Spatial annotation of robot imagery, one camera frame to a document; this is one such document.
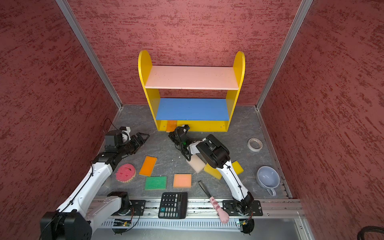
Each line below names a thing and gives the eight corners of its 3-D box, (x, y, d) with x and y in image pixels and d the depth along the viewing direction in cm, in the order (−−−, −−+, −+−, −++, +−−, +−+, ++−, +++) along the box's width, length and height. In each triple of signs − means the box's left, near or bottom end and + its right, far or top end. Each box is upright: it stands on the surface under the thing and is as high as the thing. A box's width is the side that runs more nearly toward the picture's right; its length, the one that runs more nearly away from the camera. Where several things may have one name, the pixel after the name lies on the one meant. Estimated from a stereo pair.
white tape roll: (249, 151, 98) (250, 149, 96) (246, 139, 104) (247, 137, 102) (263, 151, 98) (264, 149, 96) (259, 139, 104) (260, 137, 102)
